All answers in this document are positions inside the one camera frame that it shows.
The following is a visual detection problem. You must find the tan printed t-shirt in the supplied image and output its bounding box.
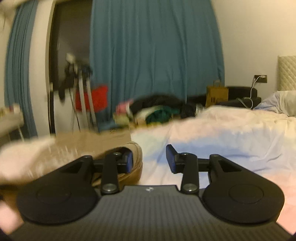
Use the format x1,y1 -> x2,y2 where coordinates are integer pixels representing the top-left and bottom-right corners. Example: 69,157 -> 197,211
0,129 -> 144,188

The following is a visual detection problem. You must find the pile of dark clothes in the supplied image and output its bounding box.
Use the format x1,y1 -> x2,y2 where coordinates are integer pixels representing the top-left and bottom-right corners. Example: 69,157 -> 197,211
113,94 -> 206,126

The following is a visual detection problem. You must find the white vanity desk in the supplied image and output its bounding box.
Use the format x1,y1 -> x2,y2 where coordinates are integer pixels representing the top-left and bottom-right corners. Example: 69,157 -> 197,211
1,103 -> 24,141

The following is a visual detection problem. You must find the black bedside table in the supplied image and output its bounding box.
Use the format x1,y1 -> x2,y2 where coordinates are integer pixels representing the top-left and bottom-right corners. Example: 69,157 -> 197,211
216,86 -> 261,109

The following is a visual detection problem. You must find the brown paper bag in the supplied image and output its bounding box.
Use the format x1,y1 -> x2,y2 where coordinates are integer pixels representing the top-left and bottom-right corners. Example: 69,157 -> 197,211
205,80 -> 229,108

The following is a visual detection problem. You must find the red cloth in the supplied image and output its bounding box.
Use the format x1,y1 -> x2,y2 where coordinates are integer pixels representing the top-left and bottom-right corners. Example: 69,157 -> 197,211
75,85 -> 108,113

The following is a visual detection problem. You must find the grey pillow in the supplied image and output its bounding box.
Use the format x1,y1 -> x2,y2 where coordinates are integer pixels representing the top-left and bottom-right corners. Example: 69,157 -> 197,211
254,90 -> 296,117

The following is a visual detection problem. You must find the blue curtain left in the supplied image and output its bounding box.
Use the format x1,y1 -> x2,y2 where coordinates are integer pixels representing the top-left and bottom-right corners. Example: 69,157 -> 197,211
4,1 -> 38,138

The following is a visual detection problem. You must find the blue curtain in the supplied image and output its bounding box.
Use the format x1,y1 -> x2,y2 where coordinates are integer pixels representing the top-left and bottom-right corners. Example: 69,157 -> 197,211
4,1 -> 38,138
90,1 -> 225,126

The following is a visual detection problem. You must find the silver tripod stand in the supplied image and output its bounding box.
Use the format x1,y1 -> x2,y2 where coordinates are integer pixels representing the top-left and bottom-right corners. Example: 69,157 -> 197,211
65,53 -> 98,131

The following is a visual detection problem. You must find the quilted beige headboard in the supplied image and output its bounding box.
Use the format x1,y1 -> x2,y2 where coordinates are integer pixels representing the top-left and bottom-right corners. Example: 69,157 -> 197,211
278,56 -> 296,91

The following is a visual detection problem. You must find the blue curtain right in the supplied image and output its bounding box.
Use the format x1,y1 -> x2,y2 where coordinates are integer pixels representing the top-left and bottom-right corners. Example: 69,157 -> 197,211
90,1 -> 225,126

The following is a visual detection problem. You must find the wall power outlet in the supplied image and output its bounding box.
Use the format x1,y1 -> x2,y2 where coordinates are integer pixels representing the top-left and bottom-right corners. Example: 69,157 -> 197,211
254,75 -> 267,83

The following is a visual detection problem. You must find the white charging cable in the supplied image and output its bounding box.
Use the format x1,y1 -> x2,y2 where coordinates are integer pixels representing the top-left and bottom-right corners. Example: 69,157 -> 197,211
235,75 -> 266,110

